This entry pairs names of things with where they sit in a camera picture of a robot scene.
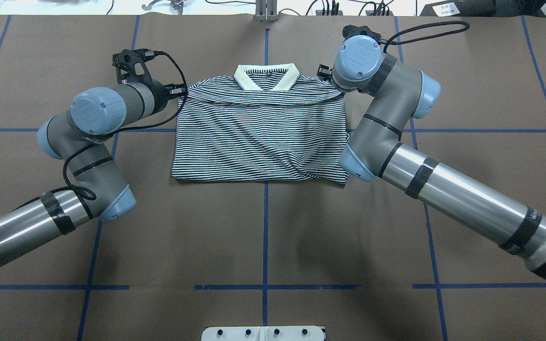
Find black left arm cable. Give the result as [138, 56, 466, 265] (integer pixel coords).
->
[62, 50, 189, 202]

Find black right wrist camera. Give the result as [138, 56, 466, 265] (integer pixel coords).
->
[342, 25, 382, 44]

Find striped polo shirt white collar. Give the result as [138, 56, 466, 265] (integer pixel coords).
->
[170, 64, 349, 184]

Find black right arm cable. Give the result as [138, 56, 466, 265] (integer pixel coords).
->
[377, 20, 471, 53]

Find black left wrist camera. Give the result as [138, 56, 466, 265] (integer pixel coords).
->
[112, 48, 155, 85]

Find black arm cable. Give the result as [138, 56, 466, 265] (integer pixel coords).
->
[62, 50, 189, 202]
[377, 20, 471, 53]

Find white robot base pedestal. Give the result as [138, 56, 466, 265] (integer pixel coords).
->
[201, 325, 327, 341]

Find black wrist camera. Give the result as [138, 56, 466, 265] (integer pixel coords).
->
[342, 25, 382, 44]
[112, 48, 155, 85]

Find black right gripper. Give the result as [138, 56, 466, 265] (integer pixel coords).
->
[317, 64, 332, 82]

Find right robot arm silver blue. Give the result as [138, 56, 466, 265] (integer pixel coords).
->
[320, 32, 546, 280]

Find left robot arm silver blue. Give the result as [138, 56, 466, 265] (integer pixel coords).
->
[0, 81, 187, 268]

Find aluminium frame post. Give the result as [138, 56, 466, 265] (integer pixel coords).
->
[254, 0, 279, 22]

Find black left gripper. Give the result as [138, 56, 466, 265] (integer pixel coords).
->
[147, 80, 188, 112]

